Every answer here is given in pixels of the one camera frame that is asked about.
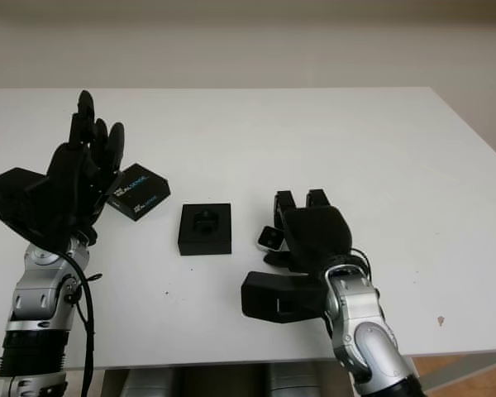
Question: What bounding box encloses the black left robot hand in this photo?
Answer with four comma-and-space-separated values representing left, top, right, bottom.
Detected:
44, 89, 127, 246

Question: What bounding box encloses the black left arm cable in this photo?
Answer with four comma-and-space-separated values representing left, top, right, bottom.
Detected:
60, 251, 105, 397

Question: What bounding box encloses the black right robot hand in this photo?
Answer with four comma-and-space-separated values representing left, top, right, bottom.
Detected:
263, 189, 354, 275

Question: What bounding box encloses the silver robot left thigh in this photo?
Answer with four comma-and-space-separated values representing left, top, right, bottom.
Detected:
122, 365, 179, 397

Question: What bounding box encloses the silver robot right thigh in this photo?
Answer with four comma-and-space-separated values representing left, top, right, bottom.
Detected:
268, 361, 336, 397

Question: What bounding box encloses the black camera box base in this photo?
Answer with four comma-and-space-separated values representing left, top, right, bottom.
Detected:
175, 202, 233, 257

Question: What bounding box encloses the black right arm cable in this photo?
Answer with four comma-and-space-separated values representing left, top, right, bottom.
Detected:
346, 246, 376, 275

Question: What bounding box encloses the silver robot thigh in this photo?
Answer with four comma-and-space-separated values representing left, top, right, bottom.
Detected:
122, 365, 179, 397
268, 361, 336, 397

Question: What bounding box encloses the small silver depth camera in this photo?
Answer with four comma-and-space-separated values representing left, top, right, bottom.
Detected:
255, 225, 284, 252

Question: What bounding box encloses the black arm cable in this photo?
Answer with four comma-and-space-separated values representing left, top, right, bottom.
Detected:
346, 246, 376, 275
60, 251, 105, 397

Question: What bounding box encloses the black RealSense box lid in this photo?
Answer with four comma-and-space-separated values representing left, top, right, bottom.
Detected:
107, 163, 172, 224

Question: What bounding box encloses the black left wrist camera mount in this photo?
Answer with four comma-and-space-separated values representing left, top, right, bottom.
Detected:
0, 166, 74, 250

